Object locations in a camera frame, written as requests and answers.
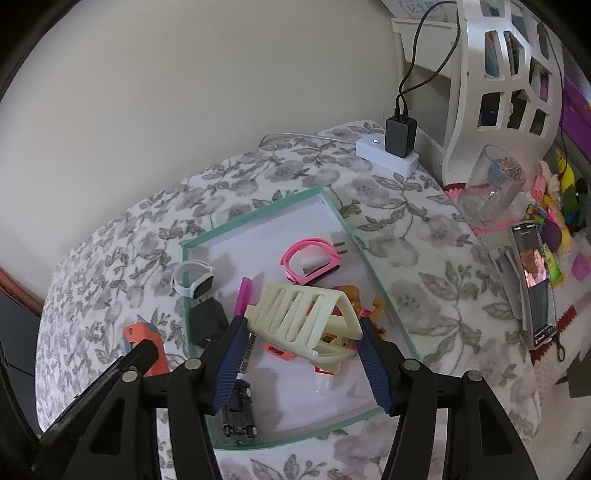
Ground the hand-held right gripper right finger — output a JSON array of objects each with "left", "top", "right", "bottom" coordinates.
[{"left": 359, "top": 318, "right": 536, "bottom": 480}]

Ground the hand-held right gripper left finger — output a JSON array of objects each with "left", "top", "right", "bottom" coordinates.
[{"left": 32, "top": 318, "right": 250, "bottom": 480}]

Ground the black toy car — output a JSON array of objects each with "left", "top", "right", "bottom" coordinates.
[{"left": 222, "top": 379, "right": 257, "bottom": 446}]

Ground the orange blue toy knife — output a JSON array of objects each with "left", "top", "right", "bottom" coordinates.
[{"left": 261, "top": 339, "right": 296, "bottom": 361}]

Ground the red glue stick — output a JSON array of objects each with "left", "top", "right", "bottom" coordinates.
[{"left": 314, "top": 335, "right": 347, "bottom": 393}]

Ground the black charger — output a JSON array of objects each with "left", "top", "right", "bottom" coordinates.
[{"left": 189, "top": 298, "right": 228, "bottom": 349}]

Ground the orange plastic toy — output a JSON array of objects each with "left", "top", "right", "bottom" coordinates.
[{"left": 124, "top": 320, "right": 169, "bottom": 374}]

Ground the cream folding phone stand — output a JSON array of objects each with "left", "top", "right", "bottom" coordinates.
[{"left": 247, "top": 282, "right": 363, "bottom": 374}]

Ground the magenta pen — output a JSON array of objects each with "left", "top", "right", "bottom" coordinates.
[{"left": 233, "top": 277, "right": 254, "bottom": 319}]

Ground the pink doll figure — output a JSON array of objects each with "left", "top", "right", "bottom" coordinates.
[{"left": 332, "top": 285, "right": 386, "bottom": 342}]

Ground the white smartwatch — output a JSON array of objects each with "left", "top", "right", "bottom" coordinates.
[{"left": 172, "top": 260, "right": 215, "bottom": 298}]

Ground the pink smartwatch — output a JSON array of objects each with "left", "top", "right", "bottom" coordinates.
[{"left": 281, "top": 237, "right": 342, "bottom": 284}]

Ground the white charger cube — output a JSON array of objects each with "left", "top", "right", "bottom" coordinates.
[{"left": 298, "top": 237, "right": 348, "bottom": 273}]

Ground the teal cardboard tray box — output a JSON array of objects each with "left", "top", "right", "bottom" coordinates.
[{"left": 180, "top": 186, "right": 421, "bottom": 450}]

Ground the dark cabinet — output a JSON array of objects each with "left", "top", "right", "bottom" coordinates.
[{"left": 0, "top": 272, "right": 44, "bottom": 435}]

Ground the floral grey white blanket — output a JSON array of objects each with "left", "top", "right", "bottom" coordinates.
[{"left": 34, "top": 120, "right": 543, "bottom": 480}]

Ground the pink crocheted coaster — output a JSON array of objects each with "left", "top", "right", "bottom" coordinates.
[{"left": 445, "top": 182, "right": 532, "bottom": 236}]

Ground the black smartphone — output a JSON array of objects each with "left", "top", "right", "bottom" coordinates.
[{"left": 512, "top": 220, "right": 557, "bottom": 348}]

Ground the red white knitted mat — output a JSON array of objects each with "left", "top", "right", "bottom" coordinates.
[{"left": 529, "top": 305, "right": 591, "bottom": 370}]

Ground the clear glass cup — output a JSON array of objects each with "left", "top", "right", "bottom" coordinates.
[{"left": 457, "top": 144, "right": 527, "bottom": 232}]

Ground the white power strip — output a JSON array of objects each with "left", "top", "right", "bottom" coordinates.
[{"left": 355, "top": 135, "right": 420, "bottom": 176}]

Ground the black power adapter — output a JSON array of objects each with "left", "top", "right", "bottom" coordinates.
[{"left": 385, "top": 116, "right": 419, "bottom": 158}]

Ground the pile of colourful toys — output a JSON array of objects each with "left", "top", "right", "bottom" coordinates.
[{"left": 526, "top": 157, "right": 591, "bottom": 287}]

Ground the white lattice panel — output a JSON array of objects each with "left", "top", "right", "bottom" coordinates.
[{"left": 441, "top": 0, "right": 566, "bottom": 185}]

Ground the white shelf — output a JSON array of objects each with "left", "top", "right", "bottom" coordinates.
[{"left": 392, "top": 16, "right": 462, "bottom": 79}]

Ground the black cable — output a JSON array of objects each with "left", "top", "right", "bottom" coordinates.
[{"left": 398, "top": 0, "right": 462, "bottom": 118}]

